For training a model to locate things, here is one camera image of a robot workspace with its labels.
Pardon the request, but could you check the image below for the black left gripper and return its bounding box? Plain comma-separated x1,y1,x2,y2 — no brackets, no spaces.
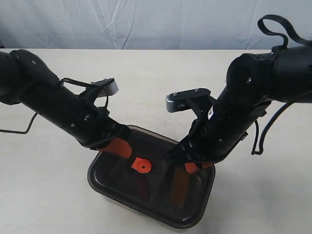
80,107,132,158

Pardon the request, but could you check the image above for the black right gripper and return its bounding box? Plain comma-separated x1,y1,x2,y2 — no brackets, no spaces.
166,119,247,174

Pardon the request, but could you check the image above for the yellow toy cheese wedge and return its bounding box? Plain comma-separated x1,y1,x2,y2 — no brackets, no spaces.
170,168,190,208

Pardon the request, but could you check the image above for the red toy sausage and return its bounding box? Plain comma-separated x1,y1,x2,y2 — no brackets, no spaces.
135,174,150,200

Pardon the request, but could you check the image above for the dark transparent container lid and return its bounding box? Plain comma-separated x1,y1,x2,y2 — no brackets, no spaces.
87,125,215,229

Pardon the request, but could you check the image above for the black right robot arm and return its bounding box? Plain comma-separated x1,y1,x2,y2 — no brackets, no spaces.
166,45,312,165

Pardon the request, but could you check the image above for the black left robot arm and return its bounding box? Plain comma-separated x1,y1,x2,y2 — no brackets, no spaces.
0,49,132,158

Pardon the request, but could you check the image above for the grey fabric backdrop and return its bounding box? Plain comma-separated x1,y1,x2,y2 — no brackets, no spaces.
0,0,312,50

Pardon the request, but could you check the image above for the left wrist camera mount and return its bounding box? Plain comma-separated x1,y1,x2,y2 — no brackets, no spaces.
78,78,119,108

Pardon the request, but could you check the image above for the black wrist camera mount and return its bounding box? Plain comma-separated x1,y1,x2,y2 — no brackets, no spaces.
165,88,216,120

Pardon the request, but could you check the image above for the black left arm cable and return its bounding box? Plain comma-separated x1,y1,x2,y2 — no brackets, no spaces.
0,78,109,135

